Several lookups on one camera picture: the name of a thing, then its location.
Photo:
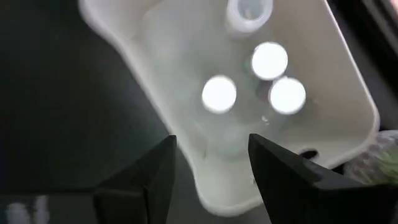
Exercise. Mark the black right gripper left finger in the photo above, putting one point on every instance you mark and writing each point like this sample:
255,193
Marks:
146,186

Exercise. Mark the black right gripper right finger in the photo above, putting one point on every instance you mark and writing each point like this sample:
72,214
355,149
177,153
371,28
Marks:
295,193

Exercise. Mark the white-capped pill bottle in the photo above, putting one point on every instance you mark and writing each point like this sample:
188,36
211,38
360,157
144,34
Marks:
269,60
248,14
287,95
219,93

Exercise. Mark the white plastic bin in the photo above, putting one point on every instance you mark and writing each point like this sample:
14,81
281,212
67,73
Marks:
174,62

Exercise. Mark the green potted plant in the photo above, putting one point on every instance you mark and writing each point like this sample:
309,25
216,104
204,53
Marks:
376,158

